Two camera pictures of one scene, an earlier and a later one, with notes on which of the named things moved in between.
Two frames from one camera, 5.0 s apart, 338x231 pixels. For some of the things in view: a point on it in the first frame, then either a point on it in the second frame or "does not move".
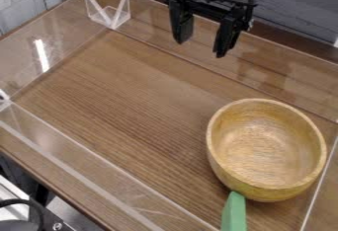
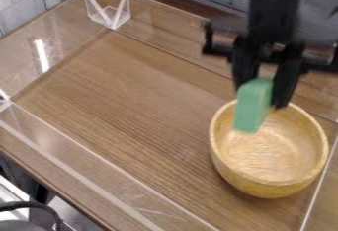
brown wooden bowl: (268, 148) does not move
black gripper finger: (229, 35) → (288, 73)
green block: (234, 214) → (254, 99)
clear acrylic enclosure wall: (110, 192) does not move
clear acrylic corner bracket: (109, 16) does not move
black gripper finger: (181, 20) → (246, 59)
